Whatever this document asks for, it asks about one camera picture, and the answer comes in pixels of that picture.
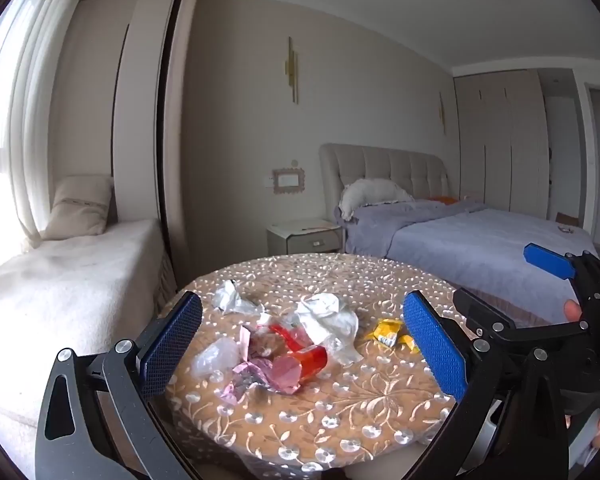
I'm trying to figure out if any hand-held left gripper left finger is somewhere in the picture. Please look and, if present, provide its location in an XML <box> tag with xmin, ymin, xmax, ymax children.
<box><xmin>34</xmin><ymin>290</ymin><xmax>203</xmax><ymax>480</ymax></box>

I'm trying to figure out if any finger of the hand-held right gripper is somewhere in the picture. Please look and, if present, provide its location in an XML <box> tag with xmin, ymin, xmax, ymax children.
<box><xmin>452</xmin><ymin>287</ymin><xmax>588</xmax><ymax>345</ymax></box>
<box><xmin>524</xmin><ymin>243</ymin><xmax>600</xmax><ymax>331</ymax></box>

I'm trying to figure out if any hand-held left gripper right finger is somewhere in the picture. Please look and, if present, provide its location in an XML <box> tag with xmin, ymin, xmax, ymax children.
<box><xmin>402</xmin><ymin>290</ymin><xmax>568</xmax><ymax>480</ymax></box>

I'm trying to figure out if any clear plastic packaging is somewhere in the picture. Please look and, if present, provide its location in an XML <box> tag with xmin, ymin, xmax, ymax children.
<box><xmin>191</xmin><ymin>336</ymin><xmax>243</xmax><ymax>380</ymax></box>

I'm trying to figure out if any yellow snack wrapper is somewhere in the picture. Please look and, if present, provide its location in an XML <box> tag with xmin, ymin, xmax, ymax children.
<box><xmin>364</xmin><ymin>318</ymin><xmax>421</xmax><ymax>353</ymax></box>

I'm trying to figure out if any white translucent plastic bag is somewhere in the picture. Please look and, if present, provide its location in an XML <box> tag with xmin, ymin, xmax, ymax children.
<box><xmin>212</xmin><ymin>280</ymin><xmax>263</xmax><ymax>317</ymax></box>

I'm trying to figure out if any pink silver foil wrapper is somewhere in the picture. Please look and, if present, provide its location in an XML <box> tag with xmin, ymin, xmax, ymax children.
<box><xmin>221</xmin><ymin>327</ymin><xmax>276</xmax><ymax>403</ymax></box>

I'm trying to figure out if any red plastic wrapper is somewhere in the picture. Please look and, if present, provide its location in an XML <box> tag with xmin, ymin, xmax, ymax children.
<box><xmin>269</xmin><ymin>324</ymin><xmax>313</xmax><ymax>352</ymax></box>

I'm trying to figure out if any white plastic wrapper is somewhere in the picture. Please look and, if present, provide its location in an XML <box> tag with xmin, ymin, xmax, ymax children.
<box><xmin>295</xmin><ymin>292</ymin><xmax>365</xmax><ymax>365</ymax></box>

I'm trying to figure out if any pink translucent wrapper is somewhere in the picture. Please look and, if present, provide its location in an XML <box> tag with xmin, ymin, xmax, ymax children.
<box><xmin>267</xmin><ymin>355</ymin><xmax>303</xmax><ymax>395</ymax></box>

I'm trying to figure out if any orange plastic bottle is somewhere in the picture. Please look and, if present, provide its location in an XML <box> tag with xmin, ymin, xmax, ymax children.
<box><xmin>275</xmin><ymin>344</ymin><xmax>328</xmax><ymax>378</ymax></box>

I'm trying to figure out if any person's right hand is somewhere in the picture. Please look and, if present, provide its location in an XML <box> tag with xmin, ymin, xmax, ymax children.
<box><xmin>564</xmin><ymin>299</ymin><xmax>600</xmax><ymax>451</ymax></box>

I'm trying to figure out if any embroidered beige tablecloth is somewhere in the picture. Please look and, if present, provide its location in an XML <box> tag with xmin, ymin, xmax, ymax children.
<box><xmin>152</xmin><ymin>252</ymin><xmax>486</xmax><ymax>476</ymax></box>

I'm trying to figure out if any beige wardrobe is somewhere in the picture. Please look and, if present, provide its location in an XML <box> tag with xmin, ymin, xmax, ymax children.
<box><xmin>452</xmin><ymin>69</ymin><xmax>553</xmax><ymax>218</ymax></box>

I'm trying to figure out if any beige window seat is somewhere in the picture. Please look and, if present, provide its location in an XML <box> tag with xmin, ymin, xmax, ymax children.
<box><xmin>0</xmin><ymin>217</ymin><xmax>178</xmax><ymax>476</ymax></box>

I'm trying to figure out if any white pillow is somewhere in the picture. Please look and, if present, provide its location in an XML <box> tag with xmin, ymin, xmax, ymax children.
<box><xmin>339</xmin><ymin>178</ymin><xmax>415</xmax><ymax>221</ymax></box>

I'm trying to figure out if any white nightstand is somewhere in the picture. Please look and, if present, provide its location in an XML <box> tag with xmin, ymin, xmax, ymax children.
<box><xmin>266</xmin><ymin>218</ymin><xmax>343</xmax><ymax>256</ymax></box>

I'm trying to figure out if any beige cushion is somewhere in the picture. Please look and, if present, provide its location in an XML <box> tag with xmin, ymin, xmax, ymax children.
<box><xmin>42</xmin><ymin>175</ymin><xmax>115</xmax><ymax>241</ymax></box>

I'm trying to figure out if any beige tufted headboard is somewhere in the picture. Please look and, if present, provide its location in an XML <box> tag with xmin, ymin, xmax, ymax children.
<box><xmin>319</xmin><ymin>143</ymin><xmax>451</xmax><ymax>221</ymax></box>

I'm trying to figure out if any white sheer curtain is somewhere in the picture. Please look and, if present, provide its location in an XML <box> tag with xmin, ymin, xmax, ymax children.
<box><xmin>0</xmin><ymin>0</ymin><xmax>88</xmax><ymax>281</ymax></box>

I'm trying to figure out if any framed wall switch panel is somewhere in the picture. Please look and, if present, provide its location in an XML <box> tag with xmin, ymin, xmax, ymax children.
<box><xmin>272</xmin><ymin>166</ymin><xmax>306</xmax><ymax>195</ymax></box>

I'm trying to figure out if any long gold wall ornament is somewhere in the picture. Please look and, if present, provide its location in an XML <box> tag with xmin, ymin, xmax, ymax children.
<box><xmin>285</xmin><ymin>36</ymin><xmax>300</xmax><ymax>106</ymax></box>

